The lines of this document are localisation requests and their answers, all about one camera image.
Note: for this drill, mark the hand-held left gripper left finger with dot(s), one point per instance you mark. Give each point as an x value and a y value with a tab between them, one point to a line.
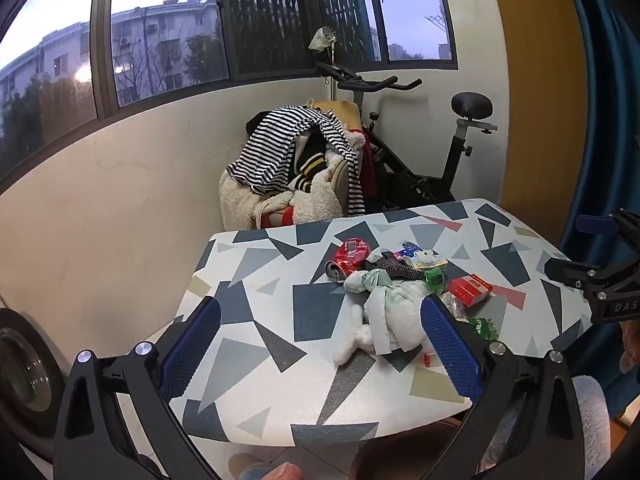
192	345

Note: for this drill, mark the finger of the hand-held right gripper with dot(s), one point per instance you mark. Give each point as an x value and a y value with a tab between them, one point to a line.
592	224
567	271

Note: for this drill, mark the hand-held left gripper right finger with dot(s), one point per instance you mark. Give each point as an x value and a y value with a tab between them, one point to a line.
450	345

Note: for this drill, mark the small red cap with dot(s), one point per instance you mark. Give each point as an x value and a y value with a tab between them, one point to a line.
428	360

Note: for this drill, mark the green plastic wrapper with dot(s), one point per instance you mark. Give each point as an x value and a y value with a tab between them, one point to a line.
482	327

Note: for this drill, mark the clear plastic wrapper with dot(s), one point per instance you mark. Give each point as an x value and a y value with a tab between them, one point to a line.
452	305

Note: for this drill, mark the red cigarette box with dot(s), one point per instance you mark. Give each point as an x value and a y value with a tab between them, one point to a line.
470	290

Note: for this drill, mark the green snack packet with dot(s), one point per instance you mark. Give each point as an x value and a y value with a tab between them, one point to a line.
434	280

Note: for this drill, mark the white yellow toy packet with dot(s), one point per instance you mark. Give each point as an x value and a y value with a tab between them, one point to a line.
429	260

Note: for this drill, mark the black dotted glove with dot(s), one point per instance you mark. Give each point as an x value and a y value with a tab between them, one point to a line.
395	267

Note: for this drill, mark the blue packet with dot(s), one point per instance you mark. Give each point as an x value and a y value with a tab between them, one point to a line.
406	249

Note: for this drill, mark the brown trash bin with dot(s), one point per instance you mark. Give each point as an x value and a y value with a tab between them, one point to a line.
390	460

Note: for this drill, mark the crushed red soda can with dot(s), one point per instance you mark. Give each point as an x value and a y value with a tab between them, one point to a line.
350	255

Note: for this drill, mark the person's right hand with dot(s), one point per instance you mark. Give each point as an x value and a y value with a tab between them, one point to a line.
631	350

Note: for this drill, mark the white fleece cloth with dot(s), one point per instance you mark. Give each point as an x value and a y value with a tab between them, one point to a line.
592	410

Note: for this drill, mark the blue curtain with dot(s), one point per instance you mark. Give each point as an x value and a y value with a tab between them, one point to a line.
610	110

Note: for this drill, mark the geometric patterned table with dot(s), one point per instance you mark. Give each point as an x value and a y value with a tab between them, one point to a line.
310	310

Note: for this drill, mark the yellow wooden panel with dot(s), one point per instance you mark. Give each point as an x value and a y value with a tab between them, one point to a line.
540	85

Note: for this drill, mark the white fleece blanket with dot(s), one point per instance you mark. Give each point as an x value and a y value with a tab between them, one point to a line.
235	200

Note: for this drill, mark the black exercise bike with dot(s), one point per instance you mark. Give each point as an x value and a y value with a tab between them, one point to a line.
452	155

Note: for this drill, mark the red garment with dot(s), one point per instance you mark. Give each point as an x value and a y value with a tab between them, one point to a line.
368	170

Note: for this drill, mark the striped shirt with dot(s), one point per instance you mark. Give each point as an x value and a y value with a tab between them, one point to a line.
270	150

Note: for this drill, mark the black yellow striped garment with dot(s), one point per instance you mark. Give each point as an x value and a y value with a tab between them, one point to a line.
307	167

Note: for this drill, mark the yellow wooden chair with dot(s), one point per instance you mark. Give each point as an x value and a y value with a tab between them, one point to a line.
345	112

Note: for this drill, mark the dark framed window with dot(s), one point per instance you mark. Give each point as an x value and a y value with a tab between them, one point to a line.
410	10
160	35

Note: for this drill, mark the thin metal pole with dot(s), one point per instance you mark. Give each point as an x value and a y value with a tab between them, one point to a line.
332	85

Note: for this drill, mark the white plastic bag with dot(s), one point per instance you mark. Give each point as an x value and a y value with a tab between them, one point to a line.
322	40

